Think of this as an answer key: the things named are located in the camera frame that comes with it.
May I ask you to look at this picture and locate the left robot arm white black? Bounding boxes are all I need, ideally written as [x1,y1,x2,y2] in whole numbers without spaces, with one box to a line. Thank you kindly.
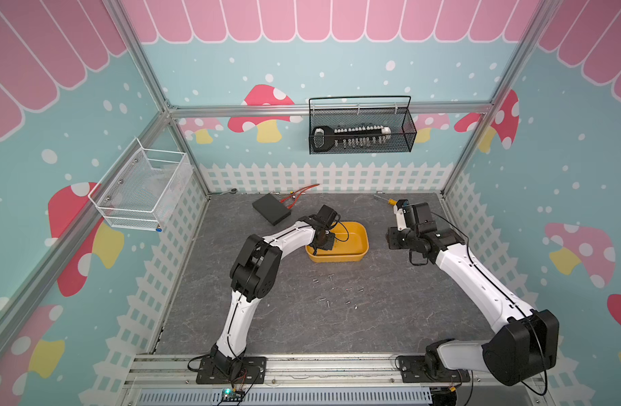
[210,210,339,381]

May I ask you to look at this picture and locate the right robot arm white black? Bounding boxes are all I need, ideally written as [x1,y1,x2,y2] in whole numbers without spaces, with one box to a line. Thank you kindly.
[386,227,559,386]

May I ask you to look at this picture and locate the yellow plastic storage box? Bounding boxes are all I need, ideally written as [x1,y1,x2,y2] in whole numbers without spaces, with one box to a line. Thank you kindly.
[305,222,370,263]

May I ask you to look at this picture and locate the black flat box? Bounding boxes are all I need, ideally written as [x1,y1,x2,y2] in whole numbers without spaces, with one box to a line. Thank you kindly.
[252,194,291,226]

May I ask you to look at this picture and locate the yellow black screwdriver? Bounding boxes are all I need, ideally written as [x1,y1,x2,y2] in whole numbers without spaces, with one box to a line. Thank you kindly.
[373,194,397,206]

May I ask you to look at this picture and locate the black socket bit holder set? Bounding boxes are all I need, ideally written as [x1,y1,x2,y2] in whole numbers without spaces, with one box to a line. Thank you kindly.
[310,125,392,153]

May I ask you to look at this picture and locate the green circuit board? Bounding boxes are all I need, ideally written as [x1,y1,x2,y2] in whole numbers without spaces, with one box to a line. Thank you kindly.
[220,388,246,404]

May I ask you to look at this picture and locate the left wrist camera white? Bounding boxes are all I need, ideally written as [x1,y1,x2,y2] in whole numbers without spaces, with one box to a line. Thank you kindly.
[316,205,338,229]

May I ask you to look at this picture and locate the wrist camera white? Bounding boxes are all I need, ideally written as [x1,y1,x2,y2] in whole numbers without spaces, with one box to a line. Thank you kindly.
[393,200,437,234]
[316,205,338,229]

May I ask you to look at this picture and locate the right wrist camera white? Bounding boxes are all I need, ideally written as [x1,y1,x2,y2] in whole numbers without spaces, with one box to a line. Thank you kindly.
[393,200,437,234]

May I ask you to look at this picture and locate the red handled pliers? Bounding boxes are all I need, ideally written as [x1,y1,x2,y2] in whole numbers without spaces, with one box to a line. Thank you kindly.
[279,184,319,210]

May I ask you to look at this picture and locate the black wire mesh basket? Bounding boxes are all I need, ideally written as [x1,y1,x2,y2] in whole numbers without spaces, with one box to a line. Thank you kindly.
[308,96,417,155]

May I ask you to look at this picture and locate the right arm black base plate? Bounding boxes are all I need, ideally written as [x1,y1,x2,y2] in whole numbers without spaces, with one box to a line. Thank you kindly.
[394,355,471,387]

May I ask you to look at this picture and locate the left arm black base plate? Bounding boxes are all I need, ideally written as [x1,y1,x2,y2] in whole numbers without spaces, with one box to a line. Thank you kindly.
[195,355,267,385]

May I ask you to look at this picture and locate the white wire mesh basket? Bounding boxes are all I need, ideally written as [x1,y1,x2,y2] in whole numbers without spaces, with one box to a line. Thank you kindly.
[89,139,193,233]

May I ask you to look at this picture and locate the aluminium front rail frame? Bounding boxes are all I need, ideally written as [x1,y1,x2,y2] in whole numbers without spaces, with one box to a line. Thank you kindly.
[115,354,555,405]

